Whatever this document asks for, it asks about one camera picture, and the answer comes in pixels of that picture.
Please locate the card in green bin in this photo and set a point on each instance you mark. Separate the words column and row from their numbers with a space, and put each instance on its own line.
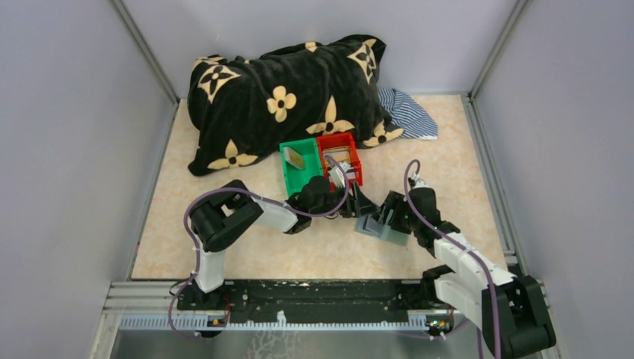
column 293, row 158

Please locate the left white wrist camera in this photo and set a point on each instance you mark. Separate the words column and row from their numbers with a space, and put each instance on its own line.
column 342, row 175

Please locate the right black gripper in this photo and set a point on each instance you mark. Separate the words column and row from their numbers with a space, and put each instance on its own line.
column 395, row 201

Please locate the sage green card holder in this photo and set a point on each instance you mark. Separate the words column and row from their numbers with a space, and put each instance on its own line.
column 368, row 226

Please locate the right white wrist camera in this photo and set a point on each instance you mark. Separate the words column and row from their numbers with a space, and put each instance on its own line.
column 417, row 182

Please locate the black floral blanket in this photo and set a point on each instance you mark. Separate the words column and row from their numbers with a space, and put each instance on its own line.
column 244, row 109

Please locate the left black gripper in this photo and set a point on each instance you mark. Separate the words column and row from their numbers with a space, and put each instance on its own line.
column 358, row 206

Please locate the red plastic bin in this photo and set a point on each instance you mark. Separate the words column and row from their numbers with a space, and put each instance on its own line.
column 338, row 140

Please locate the green plastic bin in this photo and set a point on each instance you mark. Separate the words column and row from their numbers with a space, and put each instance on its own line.
column 295, row 179

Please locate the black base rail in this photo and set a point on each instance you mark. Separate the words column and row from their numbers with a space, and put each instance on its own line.
column 322, row 302

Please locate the blue striped cloth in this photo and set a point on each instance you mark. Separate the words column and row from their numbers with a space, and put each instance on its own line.
column 408, row 114

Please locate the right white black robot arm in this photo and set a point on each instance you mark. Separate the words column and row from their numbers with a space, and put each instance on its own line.
column 509, row 310

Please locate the cards in red bin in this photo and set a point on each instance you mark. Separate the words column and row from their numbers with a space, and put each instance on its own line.
column 339, row 154

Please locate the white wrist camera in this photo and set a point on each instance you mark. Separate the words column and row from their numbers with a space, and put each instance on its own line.
column 342, row 175
column 417, row 182

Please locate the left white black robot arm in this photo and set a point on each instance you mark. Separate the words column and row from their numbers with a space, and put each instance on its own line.
column 218, row 218

